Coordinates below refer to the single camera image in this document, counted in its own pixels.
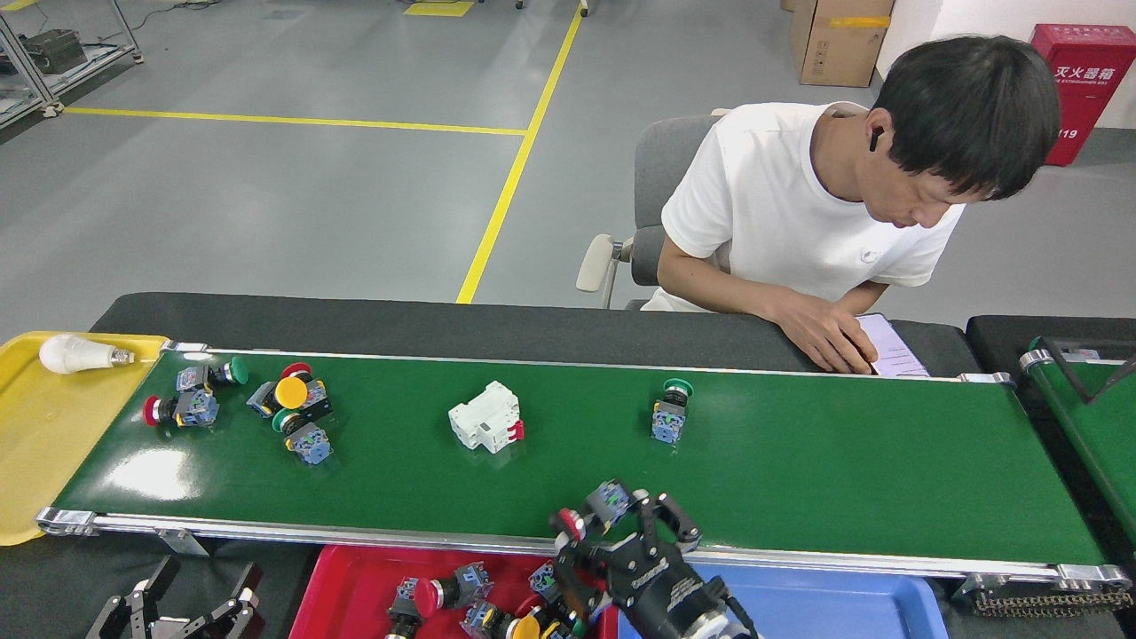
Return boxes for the person's right hand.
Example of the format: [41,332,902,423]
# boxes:
[770,291,880,375]

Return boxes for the green push button switch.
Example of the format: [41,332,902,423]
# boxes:
[271,408,334,467]
[651,378,695,446]
[175,357,250,394]

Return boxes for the black cable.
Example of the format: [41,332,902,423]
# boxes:
[1034,337,1136,406]

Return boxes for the yellow plastic tray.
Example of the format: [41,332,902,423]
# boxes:
[0,331,170,547]

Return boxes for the smartphone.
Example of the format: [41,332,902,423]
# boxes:
[855,312,931,378]

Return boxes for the grey metal rack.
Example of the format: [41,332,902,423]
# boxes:
[0,0,145,130]

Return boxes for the red fire extinguisher box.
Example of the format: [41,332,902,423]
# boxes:
[1029,24,1136,168]

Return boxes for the person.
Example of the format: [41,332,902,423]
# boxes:
[641,34,1063,375]

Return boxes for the green conveyor belt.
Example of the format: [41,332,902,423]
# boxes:
[35,342,1132,591]
[1019,337,1136,547]

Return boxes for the yellow push button switch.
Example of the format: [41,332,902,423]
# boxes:
[459,601,543,639]

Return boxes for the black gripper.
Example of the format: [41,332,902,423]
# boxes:
[550,490,730,639]

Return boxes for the red plastic tray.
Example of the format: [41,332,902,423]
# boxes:
[288,543,622,639]

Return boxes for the large yellow mushroom button switch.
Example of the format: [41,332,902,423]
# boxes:
[273,376,334,422]

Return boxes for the large red mushroom button switch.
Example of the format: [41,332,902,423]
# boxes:
[413,561,495,619]

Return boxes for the conveyor drive chain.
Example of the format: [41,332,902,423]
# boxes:
[972,588,1136,618]

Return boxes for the blue plastic tray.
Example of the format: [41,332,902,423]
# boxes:
[617,559,951,639]

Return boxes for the white circuit breaker red lever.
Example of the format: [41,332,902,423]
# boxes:
[447,381,526,455]

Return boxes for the grey office chair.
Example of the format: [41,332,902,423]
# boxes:
[575,114,724,312]

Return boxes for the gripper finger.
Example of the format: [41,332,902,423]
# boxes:
[182,561,265,639]
[86,555,183,639]

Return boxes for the grey metal box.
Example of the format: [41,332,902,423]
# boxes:
[22,28,90,75]

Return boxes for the cardboard box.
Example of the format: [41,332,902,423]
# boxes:
[781,0,895,88]

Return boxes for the white light bulb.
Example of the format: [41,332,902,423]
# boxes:
[38,334,136,375]

